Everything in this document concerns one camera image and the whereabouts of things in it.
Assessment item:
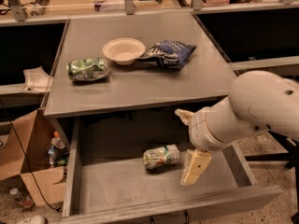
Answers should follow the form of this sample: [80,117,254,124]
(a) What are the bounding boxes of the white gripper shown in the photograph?
[175,105,233,186]

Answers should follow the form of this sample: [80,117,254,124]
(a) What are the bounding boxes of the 7up can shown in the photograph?
[143,145,180,170]

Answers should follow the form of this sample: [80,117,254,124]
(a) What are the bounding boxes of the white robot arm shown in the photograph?
[175,71,299,186]

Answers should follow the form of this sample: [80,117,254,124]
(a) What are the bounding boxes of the grey counter cabinet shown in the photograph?
[45,11,235,119]

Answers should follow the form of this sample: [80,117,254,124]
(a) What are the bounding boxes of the grey open drawer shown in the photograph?
[63,107,281,224]

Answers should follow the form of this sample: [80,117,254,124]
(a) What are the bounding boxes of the blue chip bag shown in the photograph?
[137,40,197,70]

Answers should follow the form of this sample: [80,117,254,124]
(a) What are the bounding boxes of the black office chair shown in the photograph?
[245,131,299,224]

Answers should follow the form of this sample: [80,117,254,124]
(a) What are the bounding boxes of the white paper bowl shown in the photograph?
[103,38,146,65]

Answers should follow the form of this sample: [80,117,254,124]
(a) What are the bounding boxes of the green chip bag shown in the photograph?
[66,58,109,82]

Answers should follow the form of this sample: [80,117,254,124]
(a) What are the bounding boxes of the bottles in box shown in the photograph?
[48,132,69,168]

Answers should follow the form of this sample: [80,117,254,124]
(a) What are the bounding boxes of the cardboard box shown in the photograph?
[0,109,66,206]

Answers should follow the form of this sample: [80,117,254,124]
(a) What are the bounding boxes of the white shoe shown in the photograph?
[17,215,47,224]

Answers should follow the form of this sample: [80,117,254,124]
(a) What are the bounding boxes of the plastic bottle on floor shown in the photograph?
[9,188,35,209]

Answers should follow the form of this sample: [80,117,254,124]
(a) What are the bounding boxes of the black cable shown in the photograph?
[0,100,63,213]

